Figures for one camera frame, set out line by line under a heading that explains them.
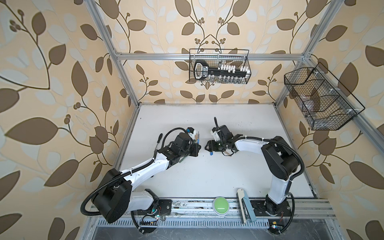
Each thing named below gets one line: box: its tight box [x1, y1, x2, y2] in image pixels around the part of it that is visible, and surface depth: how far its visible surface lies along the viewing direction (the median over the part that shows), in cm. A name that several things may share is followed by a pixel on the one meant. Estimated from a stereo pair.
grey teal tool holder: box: [236, 188, 257, 224], surface depth 74 cm
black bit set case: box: [194, 60, 252, 82], surface depth 85 cm
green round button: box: [212, 196, 230, 216], surface depth 75 cm
